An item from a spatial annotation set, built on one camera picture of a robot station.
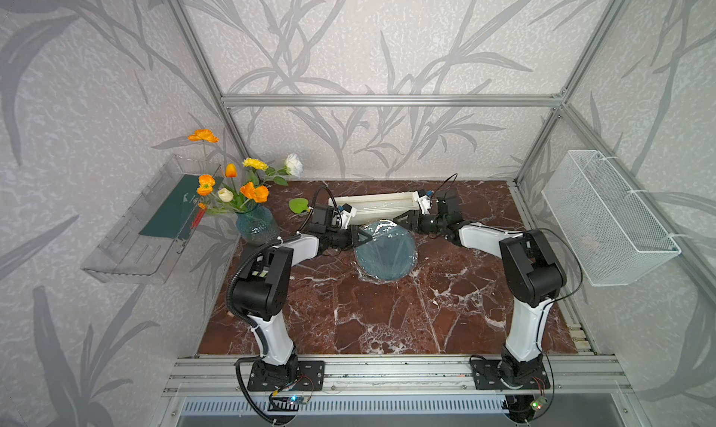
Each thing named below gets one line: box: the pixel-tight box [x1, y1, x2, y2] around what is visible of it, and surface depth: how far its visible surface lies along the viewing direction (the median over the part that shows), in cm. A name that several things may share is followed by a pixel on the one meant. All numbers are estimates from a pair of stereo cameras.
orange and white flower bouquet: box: [188, 128, 303, 229], surface depth 79 cm
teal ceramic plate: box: [354, 220, 418, 284], surface depth 90 cm
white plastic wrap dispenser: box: [328, 192, 420, 225], surface depth 104 cm
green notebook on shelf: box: [137, 174, 201, 240], surface depth 70 cm
